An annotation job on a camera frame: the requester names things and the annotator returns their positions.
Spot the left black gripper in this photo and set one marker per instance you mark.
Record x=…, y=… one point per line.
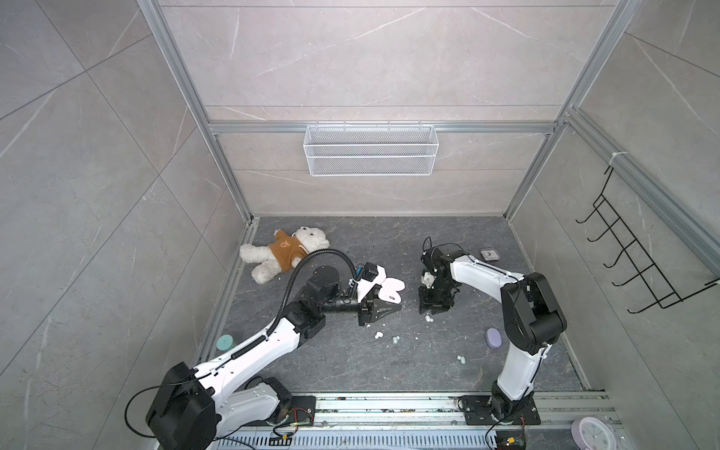
x=366, y=309

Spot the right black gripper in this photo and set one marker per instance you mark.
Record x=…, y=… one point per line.
x=425, y=303

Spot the purple earbud charging case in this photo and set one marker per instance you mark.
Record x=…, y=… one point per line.
x=494, y=338

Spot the white earbud charging case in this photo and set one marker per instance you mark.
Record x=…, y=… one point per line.
x=390, y=290

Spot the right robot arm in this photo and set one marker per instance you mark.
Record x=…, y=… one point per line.
x=533, y=319

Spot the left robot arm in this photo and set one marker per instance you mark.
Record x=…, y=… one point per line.
x=197, y=406

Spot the small black square box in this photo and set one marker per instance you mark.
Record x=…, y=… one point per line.
x=490, y=255

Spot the white teddy bear brown shirt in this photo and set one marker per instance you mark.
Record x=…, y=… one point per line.
x=284, y=253

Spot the teal round disc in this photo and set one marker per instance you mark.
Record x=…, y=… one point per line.
x=225, y=343

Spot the pink round alarm clock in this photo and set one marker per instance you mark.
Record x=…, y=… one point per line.
x=590, y=433

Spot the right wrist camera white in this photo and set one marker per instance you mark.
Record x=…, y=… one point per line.
x=428, y=279

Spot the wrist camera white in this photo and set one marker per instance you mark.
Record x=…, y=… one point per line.
x=370, y=276
x=428, y=279

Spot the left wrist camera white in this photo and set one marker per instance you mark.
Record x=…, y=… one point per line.
x=370, y=276

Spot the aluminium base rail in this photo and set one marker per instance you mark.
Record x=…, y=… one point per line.
x=425, y=420

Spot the white wire mesh basket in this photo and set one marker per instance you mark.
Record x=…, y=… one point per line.
x=390, y=150

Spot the black wall hook rack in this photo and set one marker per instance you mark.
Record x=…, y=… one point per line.
x=633, y=254

